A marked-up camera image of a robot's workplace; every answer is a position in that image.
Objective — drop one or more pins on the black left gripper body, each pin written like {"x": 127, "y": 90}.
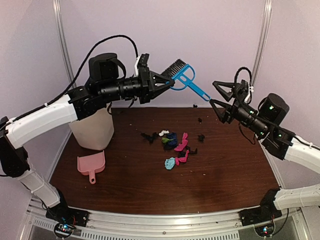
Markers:
{"x": 145, "y": 89}

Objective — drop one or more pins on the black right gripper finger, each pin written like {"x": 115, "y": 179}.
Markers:
{"x": 225, "y": 89}
{"x": 223, "y": 111}

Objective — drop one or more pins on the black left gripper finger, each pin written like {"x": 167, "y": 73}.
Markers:
{"x": 160, "y": 79}
{"x": 159, "y": 88}

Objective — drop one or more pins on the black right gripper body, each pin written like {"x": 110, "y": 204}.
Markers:
{"x": 237, "y": 101}

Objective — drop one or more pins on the blue hand brush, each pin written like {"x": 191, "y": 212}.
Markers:
{"x": 185, "y": 74}

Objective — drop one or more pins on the light blue paper scrap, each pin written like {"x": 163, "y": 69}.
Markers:
{"x": 170, "y": 163}

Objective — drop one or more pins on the pink plastic dustpan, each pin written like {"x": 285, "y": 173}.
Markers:
{"x": 90, "y": 165}

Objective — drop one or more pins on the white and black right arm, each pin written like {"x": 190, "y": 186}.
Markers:
{"x": 279, "y": 142}

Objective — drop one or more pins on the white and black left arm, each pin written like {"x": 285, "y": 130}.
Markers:
{"x": 103, "y": 87}

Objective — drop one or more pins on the white paper scrap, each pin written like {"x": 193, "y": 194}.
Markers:
{"x": 163, "y": 132}

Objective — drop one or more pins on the green paper scrap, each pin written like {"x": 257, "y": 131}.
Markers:
{"x": 165, "y": 140}

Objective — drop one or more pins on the cream plastic waste bin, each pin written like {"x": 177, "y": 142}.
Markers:
{"x": 94, "y": 132}

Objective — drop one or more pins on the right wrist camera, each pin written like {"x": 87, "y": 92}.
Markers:
{"x": 246, "y": 92}

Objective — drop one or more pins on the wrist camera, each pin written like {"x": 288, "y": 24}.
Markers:
{"x": 246, "y": 92}
{"x": 141, "y": 61}

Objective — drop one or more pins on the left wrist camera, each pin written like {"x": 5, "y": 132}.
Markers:
{"x": 141, "y": 61}

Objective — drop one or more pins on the right aluminium frame post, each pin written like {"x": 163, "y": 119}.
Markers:
{"x": 264, "y": 32}

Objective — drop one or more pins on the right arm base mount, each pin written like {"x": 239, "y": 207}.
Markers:
{"x": 263, "y": 216}

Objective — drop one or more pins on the front aluminium rail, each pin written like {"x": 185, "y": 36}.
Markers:
{"x": 199, "y": 226}

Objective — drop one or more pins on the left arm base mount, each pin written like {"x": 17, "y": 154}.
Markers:
{"x": 67, "y": 218}

